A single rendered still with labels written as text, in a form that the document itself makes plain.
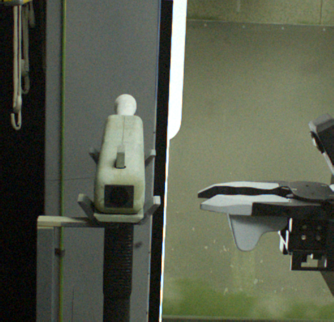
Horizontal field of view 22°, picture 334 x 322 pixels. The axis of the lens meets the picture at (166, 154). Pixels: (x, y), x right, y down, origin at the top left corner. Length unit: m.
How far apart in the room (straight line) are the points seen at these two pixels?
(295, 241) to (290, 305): 2.03
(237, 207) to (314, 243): 0.10
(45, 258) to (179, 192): 2.18
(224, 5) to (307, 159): 0.66
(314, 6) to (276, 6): 0.14
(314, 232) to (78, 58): 0.58
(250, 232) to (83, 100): 0.54
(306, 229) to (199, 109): 2.20
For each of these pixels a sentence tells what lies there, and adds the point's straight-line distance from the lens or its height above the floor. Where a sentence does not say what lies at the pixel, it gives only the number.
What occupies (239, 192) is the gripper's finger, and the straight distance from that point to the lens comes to 0.96.
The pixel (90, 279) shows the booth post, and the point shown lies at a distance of 1.47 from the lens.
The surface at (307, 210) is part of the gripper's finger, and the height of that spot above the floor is 1.09.
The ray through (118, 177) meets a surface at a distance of 0.80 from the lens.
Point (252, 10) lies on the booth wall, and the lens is 3.28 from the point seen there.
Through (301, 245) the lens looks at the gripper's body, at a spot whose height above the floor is 1.05.
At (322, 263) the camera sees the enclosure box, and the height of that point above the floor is 0.55.
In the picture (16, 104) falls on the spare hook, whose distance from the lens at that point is 1.40.
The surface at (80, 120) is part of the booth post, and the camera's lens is 1.39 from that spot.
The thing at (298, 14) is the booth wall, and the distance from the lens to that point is 3.30.
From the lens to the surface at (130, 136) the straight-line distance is 0.96.
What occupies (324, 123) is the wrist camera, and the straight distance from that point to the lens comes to 0.92.
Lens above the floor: 1.35
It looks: 13 degrees down
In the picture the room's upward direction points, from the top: 3 degrees clockwise
